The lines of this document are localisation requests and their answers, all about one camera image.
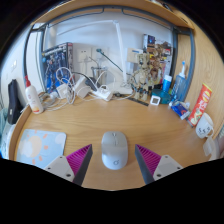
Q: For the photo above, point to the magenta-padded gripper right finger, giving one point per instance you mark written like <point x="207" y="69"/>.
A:
<point x="151" y="161"/>

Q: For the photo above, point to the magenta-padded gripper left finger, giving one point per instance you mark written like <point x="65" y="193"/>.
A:
<point x="75" y="161"/>

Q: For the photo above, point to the grey white computer mouse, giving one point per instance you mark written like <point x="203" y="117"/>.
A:
<point x="114" y="150"/>

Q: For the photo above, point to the light blue sun-print mouse pad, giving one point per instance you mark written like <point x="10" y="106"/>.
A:
<point x="36" y="146"/>

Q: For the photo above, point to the blue snack packet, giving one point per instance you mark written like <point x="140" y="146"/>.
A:
<point x="181" y="110"/>

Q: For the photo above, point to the clear plastic cup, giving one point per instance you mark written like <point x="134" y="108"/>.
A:
<point x="210" y="146"/>

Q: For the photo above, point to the small white square clock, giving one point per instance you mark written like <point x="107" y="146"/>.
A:
<point x="155" y="100"/>

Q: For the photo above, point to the white mug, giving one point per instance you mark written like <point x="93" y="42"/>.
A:
<point x="204" y="126"/>

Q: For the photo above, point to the teal round container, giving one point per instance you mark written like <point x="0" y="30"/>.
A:
<point x="164" y="97"/>

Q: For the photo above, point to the small white cube charger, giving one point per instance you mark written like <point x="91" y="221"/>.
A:
<point x="62" y="91"/>

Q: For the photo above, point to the white power strip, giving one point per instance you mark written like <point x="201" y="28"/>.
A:
<point x="105" y="95"/>

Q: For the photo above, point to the white power adapter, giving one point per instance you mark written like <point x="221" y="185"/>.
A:
<point x="81" y="88"/>

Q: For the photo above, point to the red chips can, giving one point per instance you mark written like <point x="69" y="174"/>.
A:
<point x="200" y="105"/>

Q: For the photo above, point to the white lotion bottle red cap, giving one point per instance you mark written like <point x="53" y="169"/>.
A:
<point x="34" y="98"/>

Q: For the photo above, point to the blue bottle white cap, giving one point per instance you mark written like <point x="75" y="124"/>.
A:
<point x="166" y="85"/>

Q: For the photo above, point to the blue spray bottle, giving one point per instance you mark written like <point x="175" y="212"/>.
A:
<point x="180" y="86"/>

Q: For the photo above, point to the teal blanket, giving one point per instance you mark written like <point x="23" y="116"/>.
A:
<point x="2" y="120"/>

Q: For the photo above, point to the black bag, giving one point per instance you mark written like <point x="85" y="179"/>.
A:
<point x="14" y="103"/>

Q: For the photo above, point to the wooden robot figure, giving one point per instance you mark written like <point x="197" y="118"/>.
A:
<point x="143" y="73"/>

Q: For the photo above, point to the metal cup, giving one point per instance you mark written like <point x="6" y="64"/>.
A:
<point x="99" y="73"/>

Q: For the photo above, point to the robot model kit box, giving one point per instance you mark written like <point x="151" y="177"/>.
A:
<point x="55" y="66"/>

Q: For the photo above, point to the colourful printed box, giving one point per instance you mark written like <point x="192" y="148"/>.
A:
<point x="163" y="50"/>

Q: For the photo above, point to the white wall outlet plate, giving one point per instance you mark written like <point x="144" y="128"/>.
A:
<point x="84" y="54"/>

